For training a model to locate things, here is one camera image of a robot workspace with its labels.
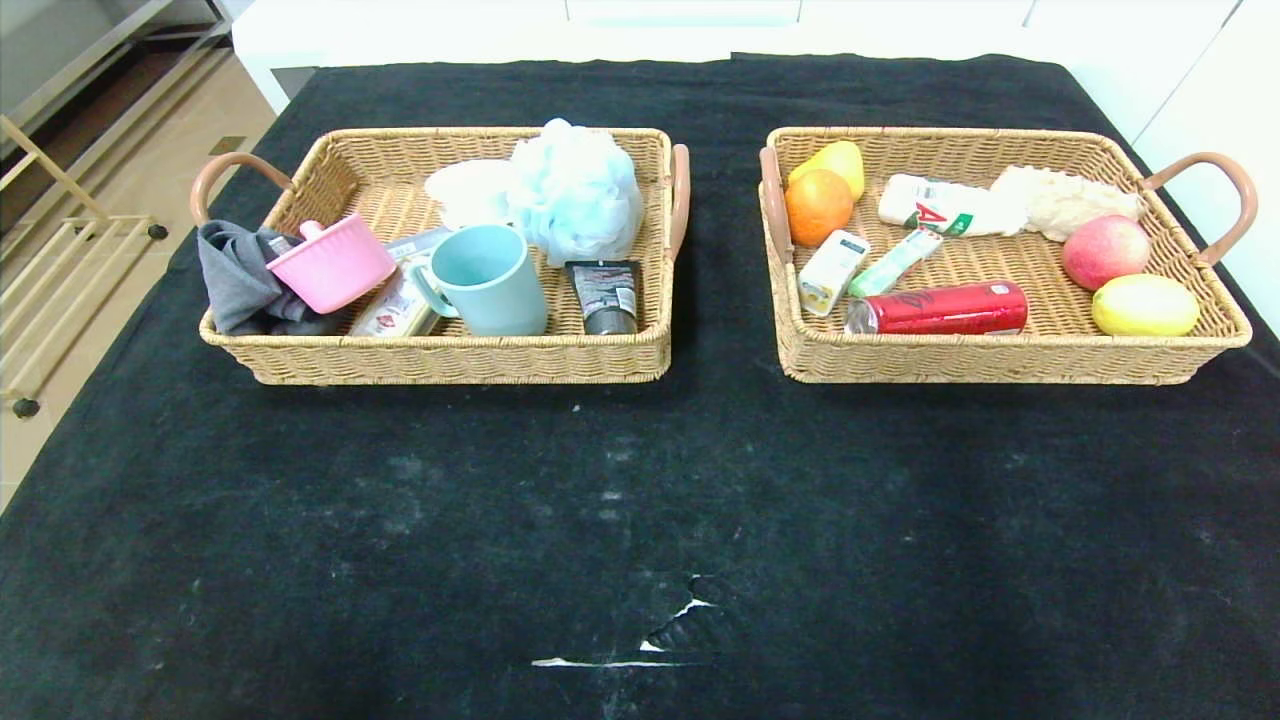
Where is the black cosmetic tube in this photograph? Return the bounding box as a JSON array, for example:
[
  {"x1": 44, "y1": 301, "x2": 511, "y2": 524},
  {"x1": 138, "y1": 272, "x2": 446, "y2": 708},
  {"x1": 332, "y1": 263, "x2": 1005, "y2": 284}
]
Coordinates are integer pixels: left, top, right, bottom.
[{"x1": 565, "y1": 260, "x2": 643, "y2": 337}]

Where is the small white juice carton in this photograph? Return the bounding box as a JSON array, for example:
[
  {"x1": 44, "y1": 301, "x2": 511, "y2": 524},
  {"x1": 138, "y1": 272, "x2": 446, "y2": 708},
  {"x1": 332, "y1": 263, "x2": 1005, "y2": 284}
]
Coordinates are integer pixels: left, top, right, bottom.
[{"x1": 797, "y1": 230, "x2": 872, "y2": 318}]

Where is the white round plate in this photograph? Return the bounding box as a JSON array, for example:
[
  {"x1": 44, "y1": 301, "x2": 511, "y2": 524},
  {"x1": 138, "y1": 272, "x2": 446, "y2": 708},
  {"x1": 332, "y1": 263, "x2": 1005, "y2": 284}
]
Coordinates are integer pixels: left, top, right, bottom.
[{"x1": 423, "y1": 159, "x2": 522, "y2": 232}]

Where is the red Hi-Chew candy pack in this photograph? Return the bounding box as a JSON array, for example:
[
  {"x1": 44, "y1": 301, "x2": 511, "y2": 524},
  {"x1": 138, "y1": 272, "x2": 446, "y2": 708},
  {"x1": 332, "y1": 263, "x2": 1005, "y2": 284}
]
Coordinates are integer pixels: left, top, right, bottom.
[{"x1": 848, "y1": 228, "x2": 945, "y2": 299}]

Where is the red soda can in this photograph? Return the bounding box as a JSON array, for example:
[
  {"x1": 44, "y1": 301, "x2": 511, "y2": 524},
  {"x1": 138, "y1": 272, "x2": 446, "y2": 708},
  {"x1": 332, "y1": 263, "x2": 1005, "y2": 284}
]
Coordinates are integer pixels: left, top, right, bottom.
[{"x1": 845, "y1": 281, "x2": 1030, "y2": 337}]

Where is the pink saucepan with handle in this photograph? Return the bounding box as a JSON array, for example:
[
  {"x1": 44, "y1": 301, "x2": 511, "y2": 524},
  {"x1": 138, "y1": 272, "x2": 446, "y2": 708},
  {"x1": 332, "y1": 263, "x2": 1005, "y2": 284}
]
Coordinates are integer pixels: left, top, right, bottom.
[{"x1": 265, "y1": 213, "x2": 398, "y2": 315}]

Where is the wicker basket holding household items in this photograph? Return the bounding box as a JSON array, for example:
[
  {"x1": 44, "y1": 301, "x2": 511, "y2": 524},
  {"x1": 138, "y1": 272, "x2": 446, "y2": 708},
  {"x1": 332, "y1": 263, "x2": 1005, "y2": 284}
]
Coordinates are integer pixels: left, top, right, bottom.
[{"x1": 190, "y1": 126, "x2": 692, "y2": 386}]

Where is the wicker basket holding food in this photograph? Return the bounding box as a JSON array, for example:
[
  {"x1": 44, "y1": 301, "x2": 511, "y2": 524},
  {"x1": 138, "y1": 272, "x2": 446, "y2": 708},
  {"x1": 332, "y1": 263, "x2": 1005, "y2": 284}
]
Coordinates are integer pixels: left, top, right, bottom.
[{"x1": 758, "y1": 126, "x2": 1258, "y2": 386}]

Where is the teal ceramic mug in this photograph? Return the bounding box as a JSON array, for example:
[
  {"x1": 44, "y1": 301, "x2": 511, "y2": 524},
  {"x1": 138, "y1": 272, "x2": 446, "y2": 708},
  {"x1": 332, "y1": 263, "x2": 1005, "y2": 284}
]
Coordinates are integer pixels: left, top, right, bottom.
[{"x1": 411, "y1": 224, "x2": 549, "y2": 338}]

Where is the light blue bath loofah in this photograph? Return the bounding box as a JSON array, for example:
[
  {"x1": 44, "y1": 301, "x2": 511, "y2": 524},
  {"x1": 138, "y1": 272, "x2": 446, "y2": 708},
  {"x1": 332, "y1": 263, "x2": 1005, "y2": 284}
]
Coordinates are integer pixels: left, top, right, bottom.
[{"x1": 510, "y1": 118, "x2": 647, "y2": 268}]

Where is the orange fruit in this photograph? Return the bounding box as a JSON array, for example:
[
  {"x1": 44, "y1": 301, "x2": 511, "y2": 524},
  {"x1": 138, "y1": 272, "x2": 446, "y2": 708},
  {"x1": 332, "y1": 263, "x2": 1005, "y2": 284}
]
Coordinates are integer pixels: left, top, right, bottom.
[{"x1": 784, "y1": 168, "x2": 855, "y2": 248}]

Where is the yellowish printed soap box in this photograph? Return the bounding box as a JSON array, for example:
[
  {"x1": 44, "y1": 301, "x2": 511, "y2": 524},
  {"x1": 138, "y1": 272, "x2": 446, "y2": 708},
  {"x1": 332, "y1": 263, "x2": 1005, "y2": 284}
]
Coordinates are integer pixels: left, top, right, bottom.
[{"x1": 347, "y1": 262, "x2": 444, "y2": 339}]

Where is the yellow mango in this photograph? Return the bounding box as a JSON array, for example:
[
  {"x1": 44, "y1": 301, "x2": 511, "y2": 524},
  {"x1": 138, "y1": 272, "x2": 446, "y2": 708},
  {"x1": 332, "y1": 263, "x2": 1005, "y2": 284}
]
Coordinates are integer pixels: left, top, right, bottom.
[{"x1": 788, "y1": 140, "x2": 867, "y2": 202}]

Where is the white yogurt drink bottle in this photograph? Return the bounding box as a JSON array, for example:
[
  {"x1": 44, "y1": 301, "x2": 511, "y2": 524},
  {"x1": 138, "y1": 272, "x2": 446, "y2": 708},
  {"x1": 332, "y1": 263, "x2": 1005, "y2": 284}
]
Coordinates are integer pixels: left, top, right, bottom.
[{"x1": 877, "y1": 173, "x2": 1029, "y2": 239}]

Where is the black tablecloth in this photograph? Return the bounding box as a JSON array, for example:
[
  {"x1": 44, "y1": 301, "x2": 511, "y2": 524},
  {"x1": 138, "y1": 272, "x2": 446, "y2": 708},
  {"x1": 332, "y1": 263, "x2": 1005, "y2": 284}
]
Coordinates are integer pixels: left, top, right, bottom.
[{"x1": 0, "y1": 52, "x2": 1280, "y2": 720}]

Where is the grey crumpled cloth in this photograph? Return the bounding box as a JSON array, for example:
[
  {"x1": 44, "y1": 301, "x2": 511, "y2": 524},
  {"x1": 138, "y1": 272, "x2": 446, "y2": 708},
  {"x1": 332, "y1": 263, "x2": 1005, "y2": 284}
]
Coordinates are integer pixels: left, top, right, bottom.
[{"x1": 197, "y1": 220, "x2": 333, "y2": 337}]

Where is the red apple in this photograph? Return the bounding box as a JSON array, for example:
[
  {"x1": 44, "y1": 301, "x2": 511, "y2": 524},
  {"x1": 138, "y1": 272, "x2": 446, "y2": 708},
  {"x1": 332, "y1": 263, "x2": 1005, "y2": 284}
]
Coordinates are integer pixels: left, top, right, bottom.
[{"x1": 1061, "y1": 214, "x2": 1153, "y2": 292}]

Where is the white bench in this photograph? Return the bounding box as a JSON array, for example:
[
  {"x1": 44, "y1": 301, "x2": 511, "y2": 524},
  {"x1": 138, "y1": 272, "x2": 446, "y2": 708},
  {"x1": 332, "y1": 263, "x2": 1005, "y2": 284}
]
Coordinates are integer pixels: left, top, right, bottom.
[{"x1": 232, "y1": 0, "x2": 1071, "y2": 113}]

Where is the yellow lemon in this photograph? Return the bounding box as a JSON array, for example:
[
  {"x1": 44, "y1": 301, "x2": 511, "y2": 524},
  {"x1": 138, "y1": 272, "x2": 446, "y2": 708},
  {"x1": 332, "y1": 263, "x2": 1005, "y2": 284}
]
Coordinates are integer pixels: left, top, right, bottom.
[{"x1": 1091, "y1": 273, "x2": 1200, "y2": 338}]

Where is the wooden rack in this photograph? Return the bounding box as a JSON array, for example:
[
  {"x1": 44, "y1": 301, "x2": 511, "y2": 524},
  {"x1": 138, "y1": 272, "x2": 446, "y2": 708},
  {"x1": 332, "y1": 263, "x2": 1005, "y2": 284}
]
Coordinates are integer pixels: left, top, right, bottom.
[{"x1": 0, "y1": 115, "x2": 169, "y2": 419}]

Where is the low wooden shelf unit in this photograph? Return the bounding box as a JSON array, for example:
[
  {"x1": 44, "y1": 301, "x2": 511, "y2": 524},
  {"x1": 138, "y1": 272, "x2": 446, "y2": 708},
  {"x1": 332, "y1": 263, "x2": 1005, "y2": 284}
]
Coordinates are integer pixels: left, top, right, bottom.
[{"x1": 0, "y1": 0, "x2": 233, "y2": 131}]

